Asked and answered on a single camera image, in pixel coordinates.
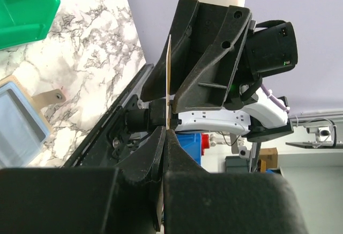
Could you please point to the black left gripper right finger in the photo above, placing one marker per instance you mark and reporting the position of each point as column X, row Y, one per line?
column 196, row 201

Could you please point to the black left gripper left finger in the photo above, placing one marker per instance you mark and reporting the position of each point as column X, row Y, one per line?
column 125, row 198

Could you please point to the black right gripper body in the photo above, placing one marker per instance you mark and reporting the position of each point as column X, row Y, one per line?
column 270, row 49

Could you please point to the gold credit card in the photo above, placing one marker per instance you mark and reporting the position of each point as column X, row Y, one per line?
column 168, row 67

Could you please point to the beige card holder wallet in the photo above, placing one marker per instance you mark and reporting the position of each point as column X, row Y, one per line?
column 24, row 128

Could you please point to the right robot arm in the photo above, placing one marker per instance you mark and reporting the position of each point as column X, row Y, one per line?
column 261, row 118

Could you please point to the blue box in background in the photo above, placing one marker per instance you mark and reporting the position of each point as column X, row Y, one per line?
column 193, row 145

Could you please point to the cardboard box in background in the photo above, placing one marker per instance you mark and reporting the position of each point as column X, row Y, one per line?
column 269, row 157

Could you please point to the green plastic bin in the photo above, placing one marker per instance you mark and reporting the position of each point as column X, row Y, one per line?
column 25, row 21

